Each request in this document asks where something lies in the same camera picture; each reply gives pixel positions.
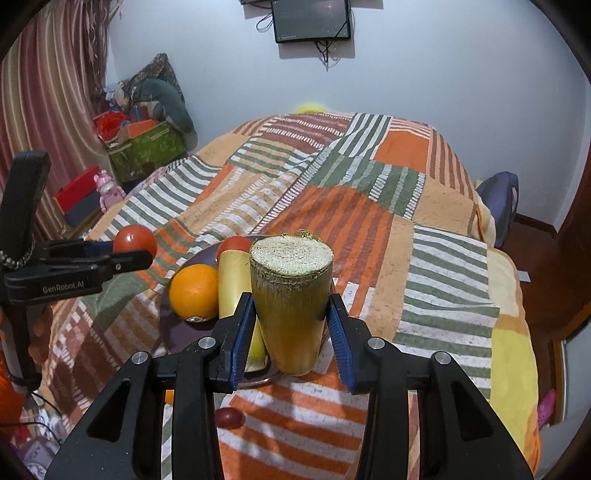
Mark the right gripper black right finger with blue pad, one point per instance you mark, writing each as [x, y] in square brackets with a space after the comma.
[424, 413]

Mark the red box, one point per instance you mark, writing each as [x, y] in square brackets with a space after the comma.
[79, 199]

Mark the person's hand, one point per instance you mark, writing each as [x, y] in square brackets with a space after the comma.
[40, 336]

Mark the pink toy figure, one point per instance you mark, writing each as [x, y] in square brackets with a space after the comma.
[110, 193]

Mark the red tomato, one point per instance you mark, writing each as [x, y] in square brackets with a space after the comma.
[233, 243]
[135, 238]

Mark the left orange on plate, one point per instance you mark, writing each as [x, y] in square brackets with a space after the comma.
[193, 292]

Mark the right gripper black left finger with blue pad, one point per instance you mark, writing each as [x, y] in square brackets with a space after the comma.
[120, 435]

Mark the yellow sugarcane piece on plate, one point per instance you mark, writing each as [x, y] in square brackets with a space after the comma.
[233, 279]

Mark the striped patchwork blanket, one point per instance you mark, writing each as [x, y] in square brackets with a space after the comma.
[413, 243]

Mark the dark purple plate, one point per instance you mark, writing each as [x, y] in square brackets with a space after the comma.
[176, 333]

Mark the grey plush toy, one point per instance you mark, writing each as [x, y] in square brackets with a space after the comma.
[162, 100]

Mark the green storage box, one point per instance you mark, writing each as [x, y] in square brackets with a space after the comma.
[157, 147]

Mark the striped red curtain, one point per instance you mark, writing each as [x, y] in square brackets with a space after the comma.
[52, 81]

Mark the wall-mounted black monitor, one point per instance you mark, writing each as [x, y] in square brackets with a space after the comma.
[310, 20]

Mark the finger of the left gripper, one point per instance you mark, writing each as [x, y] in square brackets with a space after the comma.
[74, 251]
[117, 263]

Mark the red tomato on plate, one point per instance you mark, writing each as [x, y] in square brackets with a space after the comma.
[233, 243]

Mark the small dark red fruit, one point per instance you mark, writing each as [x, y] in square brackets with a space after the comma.
[229, 418]

